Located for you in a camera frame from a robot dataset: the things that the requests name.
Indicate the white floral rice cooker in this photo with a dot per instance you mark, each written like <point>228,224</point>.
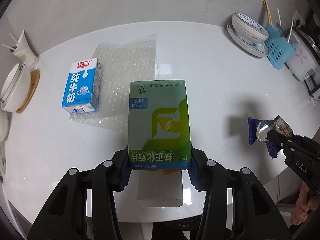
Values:
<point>304,62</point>

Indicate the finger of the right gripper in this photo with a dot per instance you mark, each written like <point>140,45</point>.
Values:
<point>277,141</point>

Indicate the blue utensil holder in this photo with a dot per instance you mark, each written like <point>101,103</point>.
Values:
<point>279,49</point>

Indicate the person right hand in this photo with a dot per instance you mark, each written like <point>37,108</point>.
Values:
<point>304,203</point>

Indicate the wooden chopsticks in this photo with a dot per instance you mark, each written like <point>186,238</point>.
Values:
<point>269,17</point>

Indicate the blue white milk carton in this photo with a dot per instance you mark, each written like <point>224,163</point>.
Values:
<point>82,88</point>

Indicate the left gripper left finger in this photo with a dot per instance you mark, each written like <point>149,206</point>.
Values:
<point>63,216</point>

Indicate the white toothpick holder vase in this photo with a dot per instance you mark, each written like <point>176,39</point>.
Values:
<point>23,52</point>

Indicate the clear bubble wrap sheet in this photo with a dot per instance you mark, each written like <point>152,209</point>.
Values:
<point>121,63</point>

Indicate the green white medicine box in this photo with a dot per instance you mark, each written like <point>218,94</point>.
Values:
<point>159,140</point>

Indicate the blue snack wrapper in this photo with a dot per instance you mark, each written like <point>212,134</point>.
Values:
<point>258,130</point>

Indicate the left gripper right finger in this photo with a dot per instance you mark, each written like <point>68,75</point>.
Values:
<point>255,215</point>

